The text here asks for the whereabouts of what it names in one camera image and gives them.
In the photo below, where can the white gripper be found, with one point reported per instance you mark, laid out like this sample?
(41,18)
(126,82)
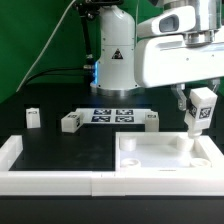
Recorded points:
(166,60)

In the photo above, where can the white square tabletop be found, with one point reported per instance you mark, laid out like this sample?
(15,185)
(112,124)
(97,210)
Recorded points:
(165,151)

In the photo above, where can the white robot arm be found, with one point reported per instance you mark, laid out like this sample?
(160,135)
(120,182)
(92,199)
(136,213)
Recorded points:
(114,70)

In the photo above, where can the white U-shaped fence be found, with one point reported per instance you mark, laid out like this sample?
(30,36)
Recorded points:
(184,181)

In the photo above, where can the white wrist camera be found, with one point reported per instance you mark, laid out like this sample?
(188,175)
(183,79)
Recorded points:
(172,21)

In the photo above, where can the white marker base plate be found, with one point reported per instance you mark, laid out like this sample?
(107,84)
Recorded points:
(113,116)

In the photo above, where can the black camera stand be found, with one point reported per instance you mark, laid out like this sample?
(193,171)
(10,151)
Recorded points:
(88,10)

